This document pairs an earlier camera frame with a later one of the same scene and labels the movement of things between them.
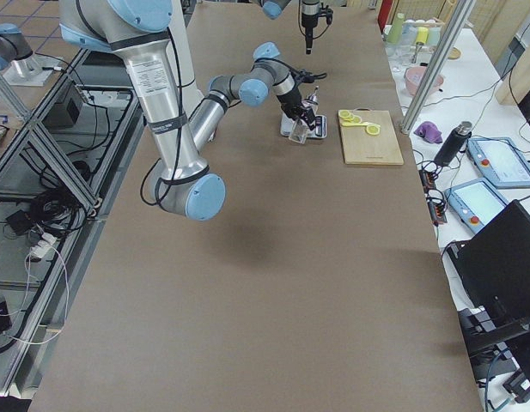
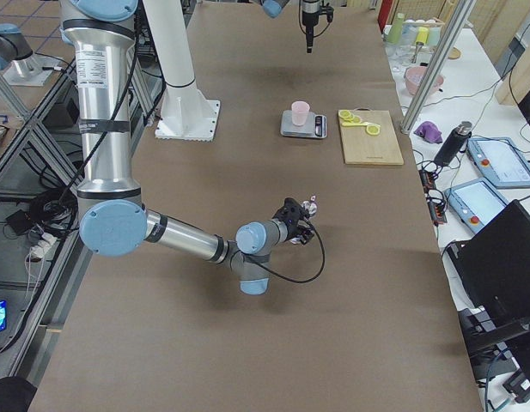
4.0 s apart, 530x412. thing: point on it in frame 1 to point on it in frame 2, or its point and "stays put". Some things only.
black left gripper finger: (308, 39) stays put
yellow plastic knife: (356, 124) stays put
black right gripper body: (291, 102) to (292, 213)
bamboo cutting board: (361, 148) stays put
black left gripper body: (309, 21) stays put
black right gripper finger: (310, 118) to (307, 233)
